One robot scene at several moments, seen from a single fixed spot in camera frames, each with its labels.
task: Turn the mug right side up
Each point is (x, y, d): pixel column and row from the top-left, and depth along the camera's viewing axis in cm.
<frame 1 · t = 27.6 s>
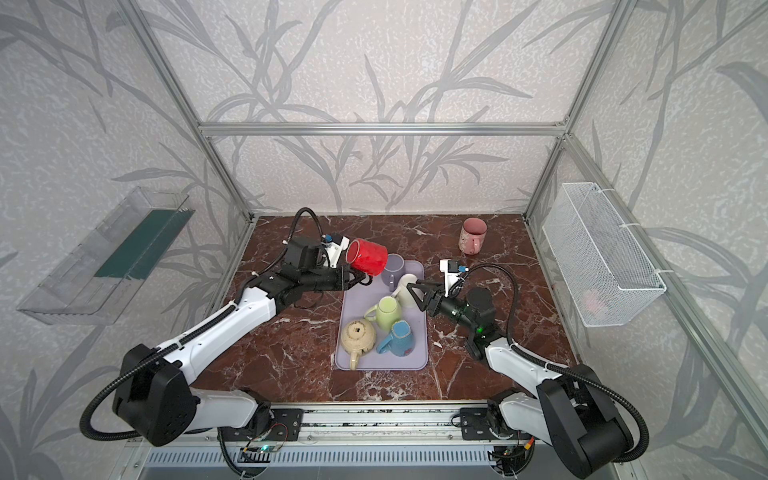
left hand: (366, 267, 78), fingers closed
right hand: (412, 278, 78), fingers open
lavender plastic tray: (383, 330, 90), point 2 cm above the table
pink patterned mug: (472, 236, 103), point 10 cm above the table
lavender mug: (393, 269, 95), point 10 cm above the table
white mug: (403, 294, 91), point 8 cm above the table
light green mug: (386, 312, 85), point 10 cm above the table
blue mug: (401, 341, 81), point 8 cm above the table
cream teapot: (357, 338, 81), point 9 cm above the table

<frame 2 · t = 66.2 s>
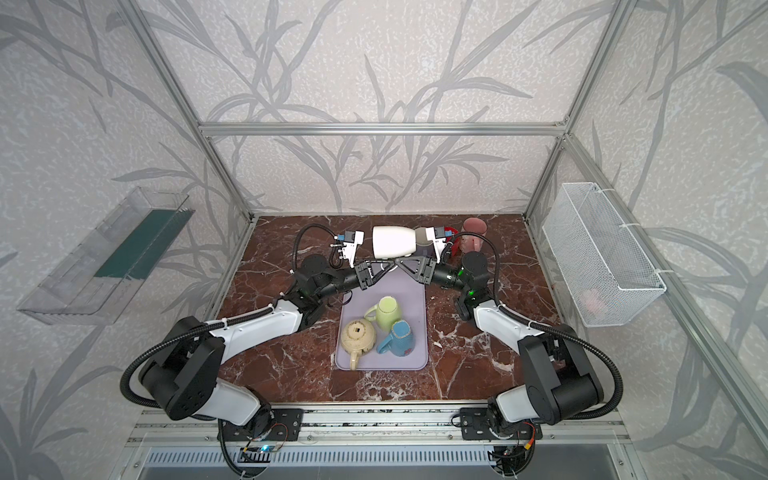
left hand: (395, 259, 73), fingers closed
right hand: (397, 257, 74), fingers closed
white mug: (393, 241, 72), point 33 cm above the table
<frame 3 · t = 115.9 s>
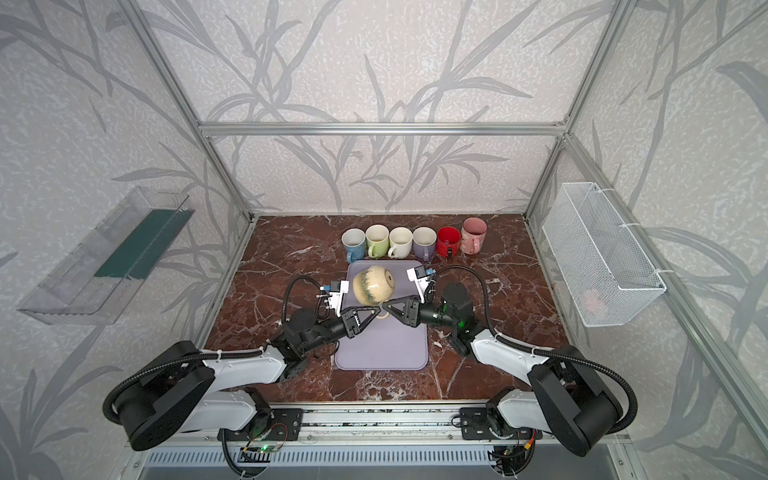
left hand: (381, 307, 75), fingers closed
right hand: (385, 299, 76), fingers closed
white mug: (402, 238, 107), point 7 cm above the table
light green mug: (377, 238, 105), point 9 cm above the table
blue mug: (354, 242, 104), point 8 cm above the table
cream teapot: (373, 286, 74), point 25 cm above the table
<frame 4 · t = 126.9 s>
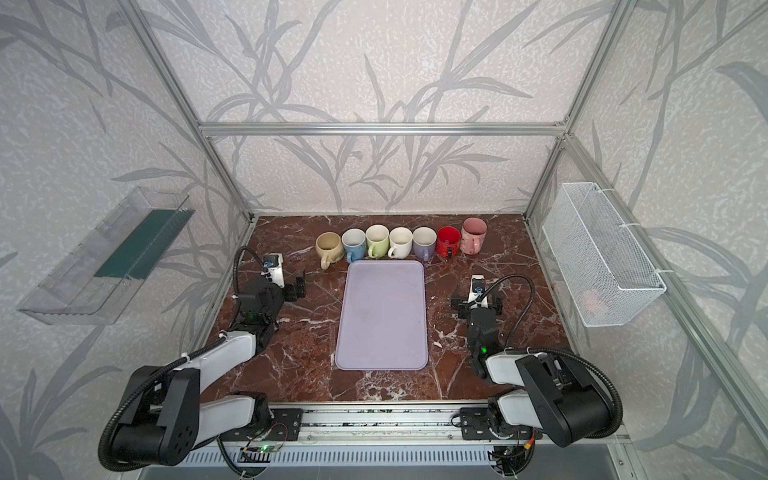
left hand: (291, 261, 88), fingers open
right hand: (477, 277, 88), fingers open
